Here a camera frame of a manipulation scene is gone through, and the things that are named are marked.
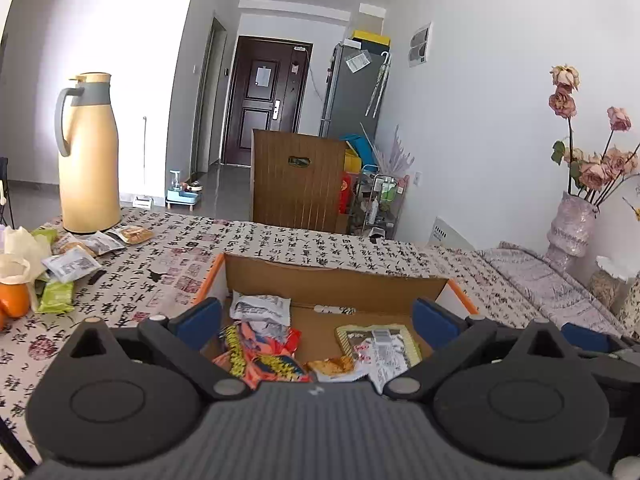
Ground pale dried plant bunch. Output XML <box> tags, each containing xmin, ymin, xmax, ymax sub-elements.
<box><xmin>375</xmin><ymin>125</ymin><xmax>417</xmax><ymax>174</ymax></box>

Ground metal rack cart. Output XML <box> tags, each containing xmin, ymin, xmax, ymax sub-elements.
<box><xmin>350</xmin><ymin>172</ymin><xmax>409</xmax><ymax>239</ymax></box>

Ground red snack bag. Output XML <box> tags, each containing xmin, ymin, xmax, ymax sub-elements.
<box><xmin>215</xmin><ymin>324</ymin><xmax>312</xmax><ymax>392</ymax></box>

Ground small blue stool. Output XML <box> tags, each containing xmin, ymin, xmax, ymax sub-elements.
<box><xmin>166</xmin><ymin>187</ymin><xmax>204</xmax><ymax>211</ymax></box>

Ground white folded umbrella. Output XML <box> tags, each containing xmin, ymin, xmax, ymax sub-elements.
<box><xmin>366</xmin><ymin>51</ymin><xmax>392</xmax><ymax>118</ymax></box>

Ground white grey snack packet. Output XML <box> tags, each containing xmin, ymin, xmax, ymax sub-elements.
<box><xmin>42</xmin><ymin>247</ymin><xmax>102</xmax><ymax>284</ymax></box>

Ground white plastic bag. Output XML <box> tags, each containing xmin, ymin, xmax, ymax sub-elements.
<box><xmin>0</xmin><ymin>226</ymin><xmax>52</xmax><ymax>287</ymax></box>

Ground black stand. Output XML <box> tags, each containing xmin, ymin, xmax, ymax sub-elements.
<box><xmin>0</xmin><ymin>157</ymin><xmax>11</xmax><ymax>229</ymax></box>

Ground small patterned vase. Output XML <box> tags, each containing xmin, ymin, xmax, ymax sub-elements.
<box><xmin>619</xmin><ymin>275</ymin><xmax>640</xmax><ymax>341</ymax></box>

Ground yellow thermos jug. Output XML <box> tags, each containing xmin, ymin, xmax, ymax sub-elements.
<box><xmin>54</xmin><ymin>72</ymin><xmax>122</xmax><ymax>235</ymax></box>

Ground blue plastic item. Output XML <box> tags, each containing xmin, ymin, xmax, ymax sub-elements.
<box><xmin>340</xmin><ymin>134</ymin><xmax>377</xmax><ymax>167</ymax></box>

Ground cream-edged silver snack packet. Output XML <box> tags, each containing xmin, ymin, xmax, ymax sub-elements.
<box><xmin>335</xmin><ymin>325</ymin><xmax>424</xmax><ymax>395</ymax></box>

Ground grey refrigerator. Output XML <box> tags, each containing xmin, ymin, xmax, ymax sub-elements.
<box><xmin>320</xmin><ymin>40</ymin><xmax>392</xmax><ymax>141</ymax></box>

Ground red gift box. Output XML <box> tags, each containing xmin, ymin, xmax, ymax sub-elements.
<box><xmin>339</xmin><ymin>172</ymin><xmax>359</xmax><ymax>215</ymax></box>

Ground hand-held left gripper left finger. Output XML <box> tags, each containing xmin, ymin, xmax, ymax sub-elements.
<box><xmin>52</xmin><ymin>297</ymin><xmax>252</xmax><ymax>403</ymax></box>

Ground dark brown entrance door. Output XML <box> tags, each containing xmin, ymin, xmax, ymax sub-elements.
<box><xmin>222</xmin><ymin>35</ymin><xmax>314</xmax><ymax>167</ymax></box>

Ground grey patterned cloth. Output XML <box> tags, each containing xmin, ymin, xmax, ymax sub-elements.
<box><xmin>479</xmin><ymin>241</ymin><xmax>640</xmax><ymax>342</ymax></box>

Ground brown snack packet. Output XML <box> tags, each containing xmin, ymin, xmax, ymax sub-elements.
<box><xmin>52</xmin><ymin>233</ymin><xmax>85</xmax><ymax>258</ymax></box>

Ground brown wooden chair back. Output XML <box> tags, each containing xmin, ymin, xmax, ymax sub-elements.
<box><xmin>251</xmin><ymin>129</ymin><xmax>354</xmax><ymax>234</ymax></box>

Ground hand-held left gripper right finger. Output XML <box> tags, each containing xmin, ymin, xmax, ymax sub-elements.
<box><xmin>382</xmin><ymin>297</ymin><xmax>581</xmax><ymax>403</ymax></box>

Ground white wall heater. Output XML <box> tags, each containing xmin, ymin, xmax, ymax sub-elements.
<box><xmin>431</xmin><ymin>216</ymin><xmax>477</xmax><ymax>252</ymax></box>

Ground grey-white snack packet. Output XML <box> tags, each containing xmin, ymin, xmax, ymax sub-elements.
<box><xmin>79</xmin><ymin>232</ymin><xmax>127</xmax><ymax>257</ymax></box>
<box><xmin>229</xmin><ymin>291</ymin><xmax>292</xmax><ymax>329</ymax></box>

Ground orange triangular snack packet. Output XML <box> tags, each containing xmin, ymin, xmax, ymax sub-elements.
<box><xmin>305</xmin><ymin>356</ymin><xmax>369</xmax><ymax>384</ymax></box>

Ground paper sheet on refrigerator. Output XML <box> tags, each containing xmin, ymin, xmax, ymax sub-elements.
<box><xmin>345</xmin><ymin>50</ymin><xmax>372</xmax><ymax>74</ymax></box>

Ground red cardboard box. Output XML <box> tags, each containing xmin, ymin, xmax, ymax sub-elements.
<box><xmin>192</xmin><ymin>252</ymin><xmax>480</xmax><ymax>396</ymax></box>

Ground pink textured vase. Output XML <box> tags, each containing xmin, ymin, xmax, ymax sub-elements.
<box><xmin>546</xmin><ymin>191</ymin><xmax>599</xmax><ymax>272</ymax></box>

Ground orange printed flat packet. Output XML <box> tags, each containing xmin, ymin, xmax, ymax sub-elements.
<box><xmin>107</xmin><ymin>226</ymin><xmax>155</xmax><ymax>246</ymax></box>

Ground grey side door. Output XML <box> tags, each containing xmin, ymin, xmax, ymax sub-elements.
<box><xmin>192</xmin><ymin>17</ymin><xmax>228</xmax><ymax>176</ymax></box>

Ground yellow box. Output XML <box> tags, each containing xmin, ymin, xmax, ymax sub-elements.
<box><xmin>352</xmin><ymin>30</ymin><xmax>391</xmax><ymax>46</ymax></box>

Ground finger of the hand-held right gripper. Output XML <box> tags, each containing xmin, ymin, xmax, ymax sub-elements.
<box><xmin>561</xmin><ymin>322</ymin><xmax>640</xmax><ymax>361</ymax></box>

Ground glass jar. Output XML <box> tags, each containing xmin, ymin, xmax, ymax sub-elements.
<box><xmin>587</xmin><ymin>255</ymin><xmax>632</xmax><ymax>309</ymax></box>

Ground dried pink rose bouquet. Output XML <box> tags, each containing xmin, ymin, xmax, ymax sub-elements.
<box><xmin>548</xmin><ymin>64</ymin><xmax>640</xmax><ymax>206</ymax></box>

